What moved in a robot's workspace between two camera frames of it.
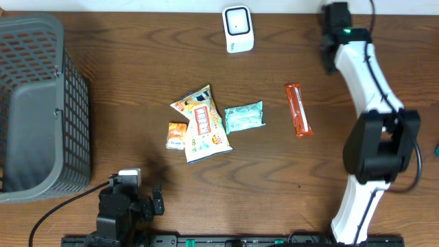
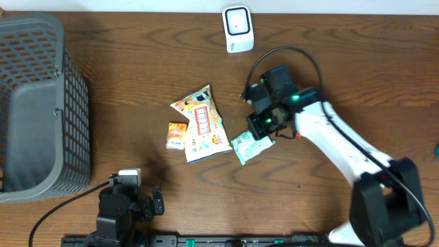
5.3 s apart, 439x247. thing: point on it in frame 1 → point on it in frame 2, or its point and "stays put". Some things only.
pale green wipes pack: x=243 y=117 → x=246 y=147
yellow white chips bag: x=206 y=135 stays put
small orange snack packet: x=176 y=134 stays put
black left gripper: x=148 y=208 stays put
